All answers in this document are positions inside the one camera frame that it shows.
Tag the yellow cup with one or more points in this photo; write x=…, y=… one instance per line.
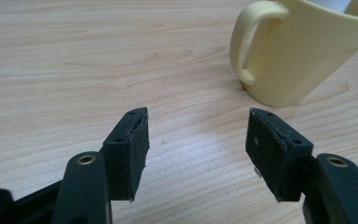
x=298, y=56

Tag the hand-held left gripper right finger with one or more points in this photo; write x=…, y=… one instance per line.
x=273, y=152

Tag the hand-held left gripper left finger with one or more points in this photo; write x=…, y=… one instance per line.
x=127, y=155

